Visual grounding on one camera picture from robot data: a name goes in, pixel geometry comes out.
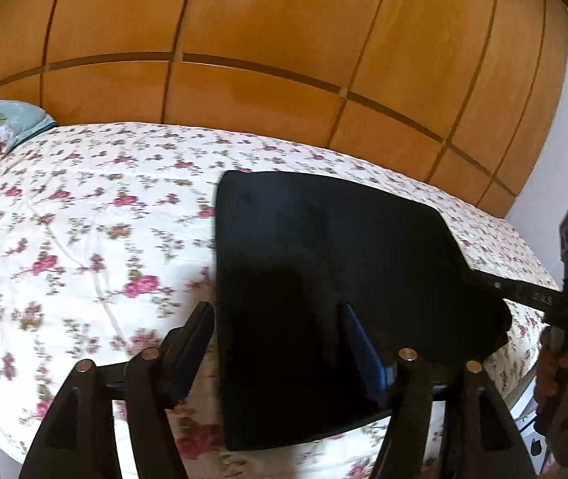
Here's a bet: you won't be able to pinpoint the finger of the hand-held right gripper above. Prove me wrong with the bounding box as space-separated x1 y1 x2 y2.
466 265 565 314

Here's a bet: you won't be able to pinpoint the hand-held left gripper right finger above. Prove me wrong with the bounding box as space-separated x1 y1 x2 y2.
341 302 539 479

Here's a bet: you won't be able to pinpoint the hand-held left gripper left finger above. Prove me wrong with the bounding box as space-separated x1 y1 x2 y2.
17 301 216 479

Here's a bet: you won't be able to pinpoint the black pants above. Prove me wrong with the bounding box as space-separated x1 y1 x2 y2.
212 170 514 452

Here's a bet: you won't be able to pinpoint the floral bedsheet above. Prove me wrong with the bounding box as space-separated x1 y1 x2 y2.
0 122 561 479

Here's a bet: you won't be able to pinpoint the wooden wardrobe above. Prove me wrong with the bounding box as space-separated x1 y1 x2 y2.
0 0 568 220

